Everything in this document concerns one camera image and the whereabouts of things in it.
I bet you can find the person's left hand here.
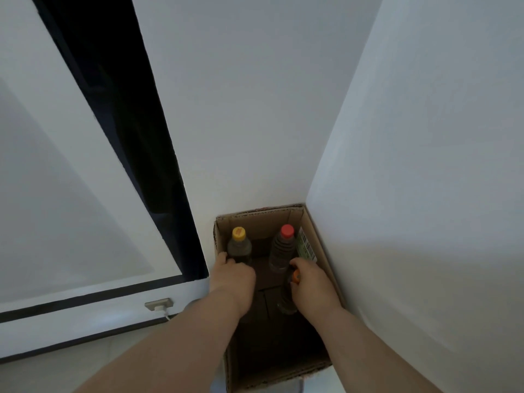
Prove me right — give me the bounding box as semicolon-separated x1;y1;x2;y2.
209;252;257;319

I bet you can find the person's right hand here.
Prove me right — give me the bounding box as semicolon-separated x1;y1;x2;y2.
288;258;343;320

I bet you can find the yellow cap dark bottle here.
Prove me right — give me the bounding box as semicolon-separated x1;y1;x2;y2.
227;227;253;266

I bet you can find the orange cap clear bottle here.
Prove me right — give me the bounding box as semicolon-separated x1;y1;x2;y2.
277;269;302;316

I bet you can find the person's left forearm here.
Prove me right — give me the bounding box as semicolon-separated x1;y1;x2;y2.
75;289;243;393

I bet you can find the person's right forearm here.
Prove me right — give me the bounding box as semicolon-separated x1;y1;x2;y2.
305;306;443;393

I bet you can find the red cap clear bottle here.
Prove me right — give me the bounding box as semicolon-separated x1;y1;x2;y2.
269;224;297;275

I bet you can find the brown cardboard box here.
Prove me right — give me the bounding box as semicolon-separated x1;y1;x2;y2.
213;204;347;393

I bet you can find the white door panel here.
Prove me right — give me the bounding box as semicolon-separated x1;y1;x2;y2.
0;0;183;314

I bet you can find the white wall socket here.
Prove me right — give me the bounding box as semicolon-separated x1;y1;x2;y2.
144;298;174;312

